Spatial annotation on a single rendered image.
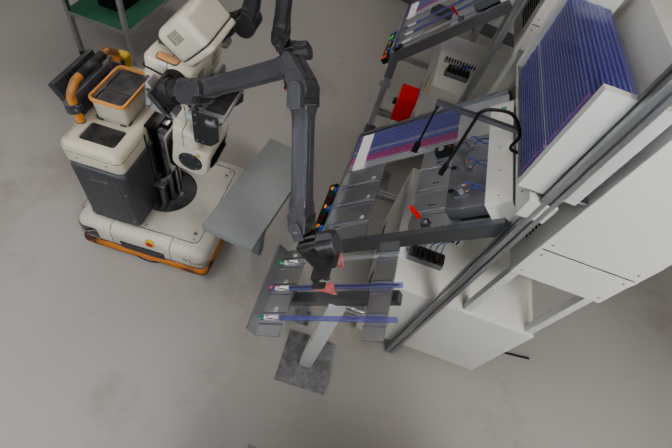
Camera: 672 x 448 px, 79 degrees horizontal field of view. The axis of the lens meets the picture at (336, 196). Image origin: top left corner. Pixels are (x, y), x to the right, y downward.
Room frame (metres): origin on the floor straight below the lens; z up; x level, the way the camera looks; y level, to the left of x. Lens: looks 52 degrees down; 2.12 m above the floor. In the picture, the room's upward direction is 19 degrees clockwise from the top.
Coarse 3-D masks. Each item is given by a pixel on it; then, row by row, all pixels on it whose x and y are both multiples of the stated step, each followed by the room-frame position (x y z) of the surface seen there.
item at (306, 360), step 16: (288, 336) 0.68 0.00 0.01; (304, 336) 0.70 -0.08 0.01; (320, 336) 0.56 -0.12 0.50; (288, 352) 0.60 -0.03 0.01; (304, 352) 0.57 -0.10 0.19; (320, 352) 0.65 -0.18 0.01; (288, 368) 0.53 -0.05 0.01; (304, 368) 0.55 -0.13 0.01; (320, 368) 0.58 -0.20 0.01; (304, 384) 0.48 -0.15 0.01; (320, 384) 0.51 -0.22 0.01
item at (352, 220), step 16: (352, 176) 1.21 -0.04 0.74; (368, 176) 1.19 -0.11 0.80; (352, 192) 1.11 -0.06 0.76; (368, 192) 1.08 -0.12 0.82; (336, 208) 1.02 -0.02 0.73; (352, 208) 1.01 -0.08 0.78; (368, 208) 0.99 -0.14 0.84; (336, 224) 0.93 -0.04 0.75; (352, 224) 0.92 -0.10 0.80; (368, 224) 0.91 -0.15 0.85
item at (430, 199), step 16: (464, 128) 1.34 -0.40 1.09; (480, 128) 1.31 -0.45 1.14; (432, 160) 1.19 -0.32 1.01; (432, 176) 1.10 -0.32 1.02; (448, 176) 1.08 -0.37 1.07; (416, 192) 1.03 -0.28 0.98; (432, 192) 1.01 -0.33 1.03; (416, 208) 0.94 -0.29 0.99; (432, 208) 0.93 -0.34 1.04; (416, 224) 0.87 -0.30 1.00; (432, 224) 0.86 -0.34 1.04; (448, 224) 0.85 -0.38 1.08
